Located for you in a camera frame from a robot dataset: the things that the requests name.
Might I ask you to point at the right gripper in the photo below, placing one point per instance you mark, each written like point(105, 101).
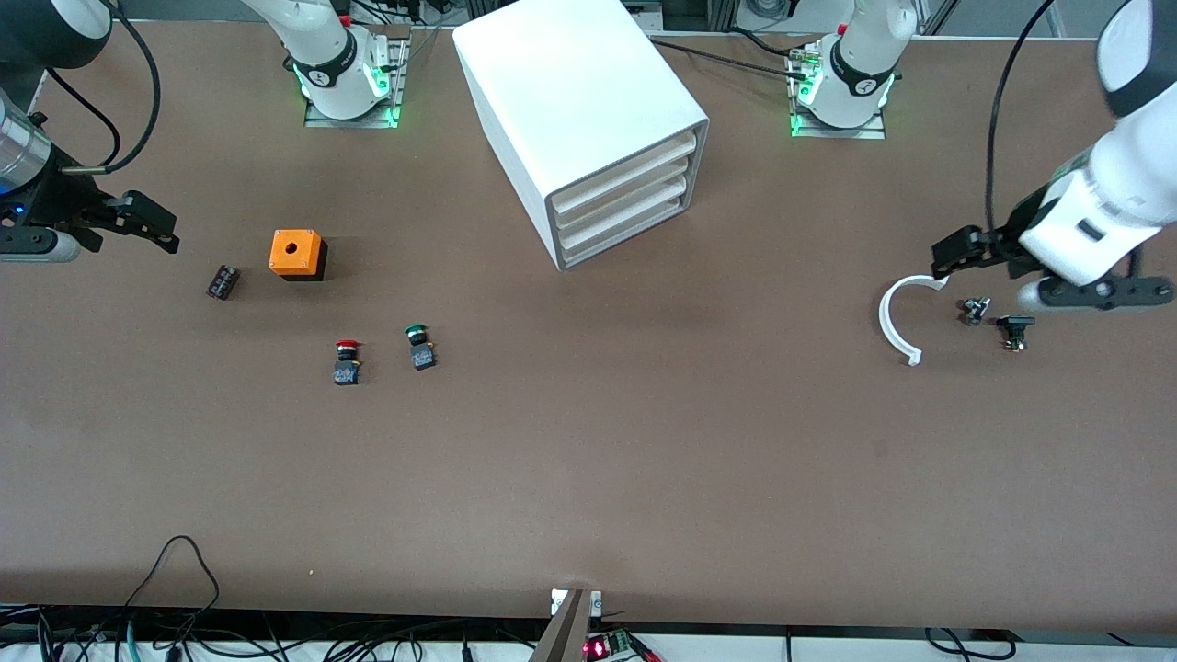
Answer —
point(57, 200)

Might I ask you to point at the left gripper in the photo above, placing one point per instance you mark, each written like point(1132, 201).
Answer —
point(1018, 230)

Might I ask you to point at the red push button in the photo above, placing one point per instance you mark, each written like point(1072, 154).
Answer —
point(346, 371)

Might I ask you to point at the white plastic drawer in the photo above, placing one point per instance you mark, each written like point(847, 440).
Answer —
point(625, 176)
point(625, 232)
point(625, 195)
point(625, 213)

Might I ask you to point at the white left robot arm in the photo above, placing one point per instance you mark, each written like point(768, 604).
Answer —
point(855, 83)

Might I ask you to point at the green push button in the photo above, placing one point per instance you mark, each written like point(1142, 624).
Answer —
point(422, 357)

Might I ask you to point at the white drawer cabinet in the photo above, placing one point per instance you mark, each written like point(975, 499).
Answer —
point(570, 83)

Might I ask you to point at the small black silver component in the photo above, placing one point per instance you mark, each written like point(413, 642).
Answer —
point(975, 311)

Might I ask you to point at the black flat-head component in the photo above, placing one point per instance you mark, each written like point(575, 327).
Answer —
point(1016, 324)

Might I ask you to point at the small black contact block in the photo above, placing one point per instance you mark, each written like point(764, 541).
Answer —
point(223, 281)

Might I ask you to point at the white curved plastic piece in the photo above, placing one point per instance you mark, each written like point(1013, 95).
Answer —
point(885, 322)

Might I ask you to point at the circuit board with red light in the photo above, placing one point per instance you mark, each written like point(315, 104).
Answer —
point(598, 648)

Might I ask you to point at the orange button enclosure box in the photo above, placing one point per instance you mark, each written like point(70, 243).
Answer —
point(308, 257)

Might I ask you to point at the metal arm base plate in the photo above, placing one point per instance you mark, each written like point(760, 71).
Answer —
point(397, 83)
point(837, 132)

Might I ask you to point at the white mount bracket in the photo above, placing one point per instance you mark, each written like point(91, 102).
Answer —
point(556, 602)

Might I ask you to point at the grey camera mount pole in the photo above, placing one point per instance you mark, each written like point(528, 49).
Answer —
point(565, 634)

